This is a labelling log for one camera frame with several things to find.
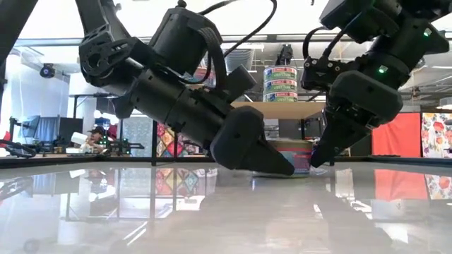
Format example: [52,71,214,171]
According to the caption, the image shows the blue background monitor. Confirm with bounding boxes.
[19,115,59,147]

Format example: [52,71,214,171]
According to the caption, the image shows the gold lid seafood can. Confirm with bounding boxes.
[266,138,314,176]

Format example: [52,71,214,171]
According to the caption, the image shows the person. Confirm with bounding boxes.
[79,126,107,153]

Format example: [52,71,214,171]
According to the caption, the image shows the white background object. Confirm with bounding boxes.
[70,131,88,145]

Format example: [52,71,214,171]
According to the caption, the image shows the black hanging ceiling device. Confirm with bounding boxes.
[275,44,294,66]

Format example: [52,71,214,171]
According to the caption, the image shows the floral hanging cloth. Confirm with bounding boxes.
[421,112,452,159]

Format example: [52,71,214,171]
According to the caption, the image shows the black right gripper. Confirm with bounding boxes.
[310,52,410,169]

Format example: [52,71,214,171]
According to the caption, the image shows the black background frame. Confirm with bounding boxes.
[69,92,117,121]

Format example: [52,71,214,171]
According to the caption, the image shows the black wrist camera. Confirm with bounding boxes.
[302,56,361,91]
[225,64,258,95]

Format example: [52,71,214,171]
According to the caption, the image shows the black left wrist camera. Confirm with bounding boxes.
[225,64,258,95]

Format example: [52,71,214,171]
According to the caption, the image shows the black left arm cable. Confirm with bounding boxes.
[176,0,278,91]

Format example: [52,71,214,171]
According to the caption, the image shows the black background cabinet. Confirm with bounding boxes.
[58,118,85,142]

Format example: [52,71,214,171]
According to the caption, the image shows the silver ventilation duct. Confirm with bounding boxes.
[224,49,256,73]

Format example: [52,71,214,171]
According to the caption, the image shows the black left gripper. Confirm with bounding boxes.
[165,87,296,176]

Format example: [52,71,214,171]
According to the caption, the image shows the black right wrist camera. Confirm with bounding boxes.
[302,56,361,91]

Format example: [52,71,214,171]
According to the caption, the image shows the colourful patchwork cloth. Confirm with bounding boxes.
[157,121,198,158]

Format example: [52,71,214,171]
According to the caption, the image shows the red hanging cloth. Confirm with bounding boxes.
[371,111,422,159]

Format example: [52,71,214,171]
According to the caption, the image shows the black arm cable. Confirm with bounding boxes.
[176,0,278,91]
[302,25,351,68]

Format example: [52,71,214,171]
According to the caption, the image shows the black ceiling spotlight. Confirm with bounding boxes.
[39,63,56,79]

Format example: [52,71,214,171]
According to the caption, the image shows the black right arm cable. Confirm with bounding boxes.
[302,25,351,68]

